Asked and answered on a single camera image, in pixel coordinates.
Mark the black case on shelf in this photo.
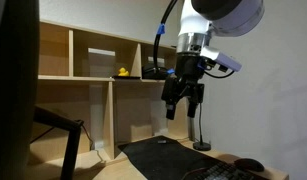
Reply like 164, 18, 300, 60
142, 64, 168, 80

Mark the black computer mouse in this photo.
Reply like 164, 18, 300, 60
234, 158, 264, 172

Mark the black desk mat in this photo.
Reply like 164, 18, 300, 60
118, 136, 219, 180

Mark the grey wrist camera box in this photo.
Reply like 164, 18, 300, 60
200, 46, 242, 72

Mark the black monitor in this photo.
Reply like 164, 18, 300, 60
0, 0, 39, 180

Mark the black gooseneck desk lamp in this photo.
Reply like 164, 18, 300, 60
193, 111, 211, 151

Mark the yellow rubber duck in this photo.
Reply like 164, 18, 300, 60
118, 68, 129, 76

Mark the wooden shelf unit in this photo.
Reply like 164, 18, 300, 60
37, 20, 189, 160

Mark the black tray under duck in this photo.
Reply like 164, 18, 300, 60
112, 76, 141, 80

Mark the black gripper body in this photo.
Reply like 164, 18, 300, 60
161, 54, 204, 104

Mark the dark mechanical keyboard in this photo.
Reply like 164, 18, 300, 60
181, 162, 268, 180

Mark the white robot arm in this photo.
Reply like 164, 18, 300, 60
161, 0, 265, 120

